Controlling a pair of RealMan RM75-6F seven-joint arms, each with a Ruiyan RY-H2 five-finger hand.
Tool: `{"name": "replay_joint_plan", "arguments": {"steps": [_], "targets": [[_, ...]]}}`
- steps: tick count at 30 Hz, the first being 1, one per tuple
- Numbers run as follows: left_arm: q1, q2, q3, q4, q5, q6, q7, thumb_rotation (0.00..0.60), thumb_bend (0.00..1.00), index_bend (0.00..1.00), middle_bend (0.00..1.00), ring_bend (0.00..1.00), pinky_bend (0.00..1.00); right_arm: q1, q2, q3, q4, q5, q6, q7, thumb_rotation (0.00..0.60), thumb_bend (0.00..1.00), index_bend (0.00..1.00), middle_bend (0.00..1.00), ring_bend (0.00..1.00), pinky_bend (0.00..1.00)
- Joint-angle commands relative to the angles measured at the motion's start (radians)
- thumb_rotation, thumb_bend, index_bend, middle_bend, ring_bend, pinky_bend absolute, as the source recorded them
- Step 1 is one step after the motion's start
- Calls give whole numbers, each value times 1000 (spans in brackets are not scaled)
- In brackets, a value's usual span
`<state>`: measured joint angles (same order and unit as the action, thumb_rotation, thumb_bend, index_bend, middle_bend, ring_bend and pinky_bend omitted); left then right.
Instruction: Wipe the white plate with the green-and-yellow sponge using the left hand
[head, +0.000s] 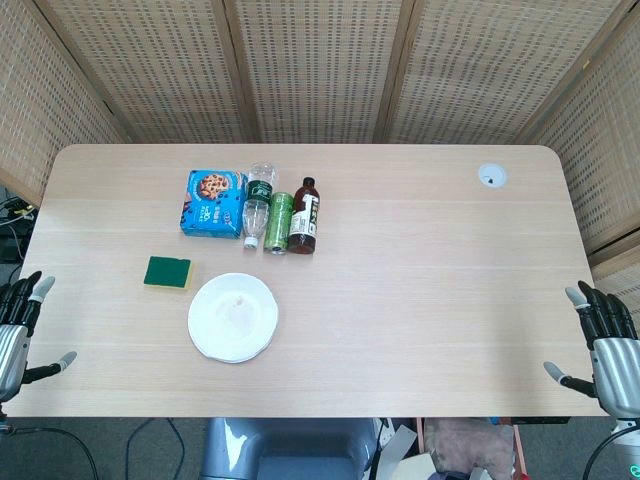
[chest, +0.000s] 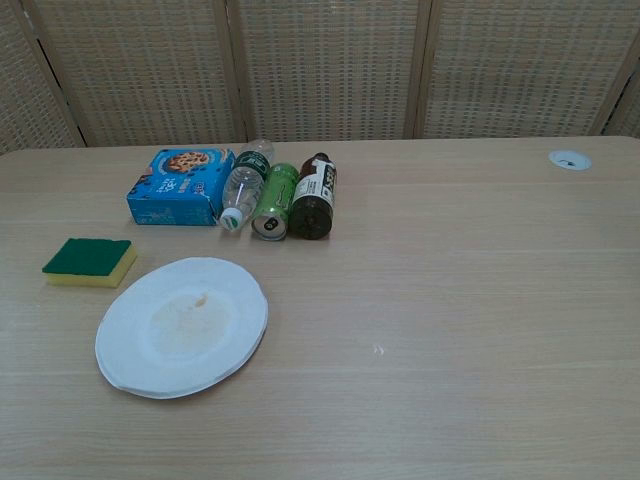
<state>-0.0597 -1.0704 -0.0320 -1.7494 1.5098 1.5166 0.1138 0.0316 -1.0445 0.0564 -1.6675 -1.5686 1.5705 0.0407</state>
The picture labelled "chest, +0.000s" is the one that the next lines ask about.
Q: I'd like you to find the brown drink bottle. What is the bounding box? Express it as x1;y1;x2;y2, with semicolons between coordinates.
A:
289;152;338;241

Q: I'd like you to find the green drink can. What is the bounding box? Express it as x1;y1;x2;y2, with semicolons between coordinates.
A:
250;162;300;242

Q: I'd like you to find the woven bamboo folding screen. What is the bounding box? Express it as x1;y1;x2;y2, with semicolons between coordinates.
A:
0;0;640;156

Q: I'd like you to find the white round plate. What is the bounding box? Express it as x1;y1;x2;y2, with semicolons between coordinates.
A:
94;256;270;400

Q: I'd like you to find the blue cookie box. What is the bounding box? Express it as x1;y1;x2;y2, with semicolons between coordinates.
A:
125;148;237;227

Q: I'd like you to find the white table cable grommet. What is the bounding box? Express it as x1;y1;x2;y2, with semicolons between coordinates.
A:
548;149;593;172

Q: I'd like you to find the clear plastic water bottle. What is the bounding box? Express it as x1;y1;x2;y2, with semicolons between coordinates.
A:
219;139;277;233

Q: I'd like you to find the green and yellow sponge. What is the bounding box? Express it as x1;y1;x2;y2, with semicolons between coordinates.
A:
41;237;139;290

